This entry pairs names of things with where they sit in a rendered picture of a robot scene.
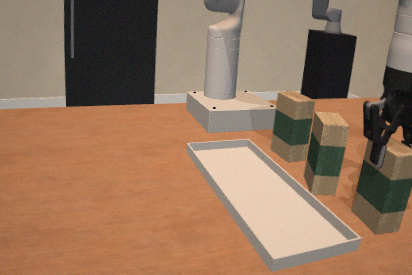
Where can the green and tan block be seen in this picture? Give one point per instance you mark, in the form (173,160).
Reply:
(326,152)
(292,126)
(382,193)

